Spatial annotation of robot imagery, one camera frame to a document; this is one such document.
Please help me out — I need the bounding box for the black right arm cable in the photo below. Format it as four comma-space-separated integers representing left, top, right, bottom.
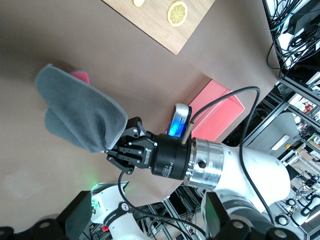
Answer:
189, 85, 277, 225

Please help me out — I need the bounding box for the bamboo cutting board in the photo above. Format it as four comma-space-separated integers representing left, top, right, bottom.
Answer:
100, 0, 216, 55

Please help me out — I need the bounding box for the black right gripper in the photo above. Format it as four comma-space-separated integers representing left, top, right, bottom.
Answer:
105, 116, 194, 181

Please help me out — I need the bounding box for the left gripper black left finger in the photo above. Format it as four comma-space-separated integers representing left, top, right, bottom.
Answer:
0, 190, 94, 240

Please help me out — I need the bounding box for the aluminium frame shelving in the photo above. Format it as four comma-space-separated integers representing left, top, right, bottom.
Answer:
219, 72, 320, 240

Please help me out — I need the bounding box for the tan cable connector peg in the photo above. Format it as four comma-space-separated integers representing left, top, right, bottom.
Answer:
181, 121, 195, 145

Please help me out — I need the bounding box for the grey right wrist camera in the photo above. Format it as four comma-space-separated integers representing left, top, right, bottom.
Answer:
165, 103, 193, 139

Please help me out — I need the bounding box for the pink plastic bin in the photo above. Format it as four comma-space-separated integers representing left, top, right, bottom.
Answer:
187, 79, 246, 144

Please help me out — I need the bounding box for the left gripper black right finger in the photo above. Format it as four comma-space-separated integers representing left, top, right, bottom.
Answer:
201, 191, 320, 240

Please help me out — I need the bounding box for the teal cable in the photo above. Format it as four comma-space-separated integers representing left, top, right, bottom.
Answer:
270, 11, 293, 33

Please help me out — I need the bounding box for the yellow lemon slice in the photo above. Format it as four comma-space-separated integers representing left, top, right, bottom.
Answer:
166, 0, 189, 28

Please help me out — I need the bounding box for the pink and grey cloth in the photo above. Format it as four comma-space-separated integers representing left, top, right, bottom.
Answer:
34, 63, 129, 155

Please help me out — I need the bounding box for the black looped cable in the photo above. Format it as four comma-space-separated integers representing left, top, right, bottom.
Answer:
265, 34, 285, 72

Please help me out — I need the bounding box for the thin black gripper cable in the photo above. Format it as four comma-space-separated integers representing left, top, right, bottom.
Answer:
117, 170, 208, 237

